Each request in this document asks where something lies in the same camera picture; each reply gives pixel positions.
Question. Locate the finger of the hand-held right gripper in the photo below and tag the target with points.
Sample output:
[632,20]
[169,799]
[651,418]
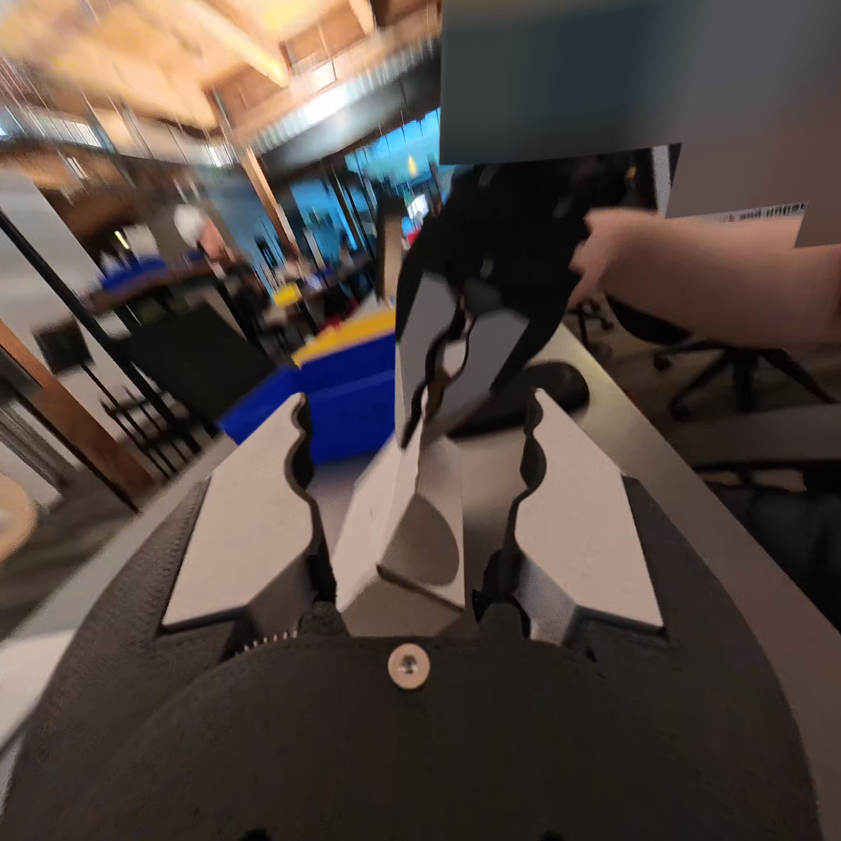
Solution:
[417,322]
[489,348]

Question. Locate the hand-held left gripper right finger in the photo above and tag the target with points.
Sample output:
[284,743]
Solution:
[578,539]

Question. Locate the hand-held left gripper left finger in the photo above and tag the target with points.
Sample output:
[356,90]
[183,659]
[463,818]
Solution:
[243,539]

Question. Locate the blue plastic bin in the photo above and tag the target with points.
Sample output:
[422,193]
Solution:
[135,276]
[341,407]

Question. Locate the white cardboard mailer box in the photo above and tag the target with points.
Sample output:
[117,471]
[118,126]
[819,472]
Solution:
[368,519]

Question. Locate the person's right forearm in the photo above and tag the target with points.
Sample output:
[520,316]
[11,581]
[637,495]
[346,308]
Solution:
[755,289]

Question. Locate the person's right hand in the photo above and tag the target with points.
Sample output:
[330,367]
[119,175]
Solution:
[617,249]

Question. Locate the yellow plastic bin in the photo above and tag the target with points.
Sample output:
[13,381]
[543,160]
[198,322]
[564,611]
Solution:
[348,335]
[284,295]

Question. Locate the black textured pad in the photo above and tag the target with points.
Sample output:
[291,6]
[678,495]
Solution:
[552,387]

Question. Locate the black leaning panel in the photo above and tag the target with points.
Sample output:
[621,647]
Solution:
[197,355]

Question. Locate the wooden post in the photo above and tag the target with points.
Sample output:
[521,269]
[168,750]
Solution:
[263,190]

